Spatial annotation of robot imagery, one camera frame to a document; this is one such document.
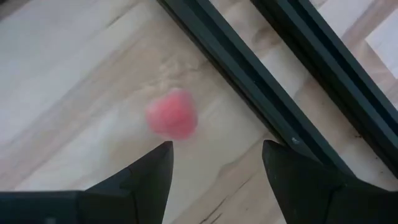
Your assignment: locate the pink toy peach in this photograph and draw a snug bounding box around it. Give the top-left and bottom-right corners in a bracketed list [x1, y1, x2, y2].
[145, 88, 199, 141]

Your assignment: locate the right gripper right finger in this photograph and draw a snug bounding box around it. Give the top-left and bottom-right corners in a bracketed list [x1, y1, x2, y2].
[262, 139, 398, 224]

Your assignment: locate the black aluminium table frame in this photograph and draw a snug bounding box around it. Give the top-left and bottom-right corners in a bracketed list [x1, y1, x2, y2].
[157, 0, 398, 180]

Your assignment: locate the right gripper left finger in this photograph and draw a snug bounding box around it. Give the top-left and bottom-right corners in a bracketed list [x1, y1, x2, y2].
[0, 141, 174, 224]

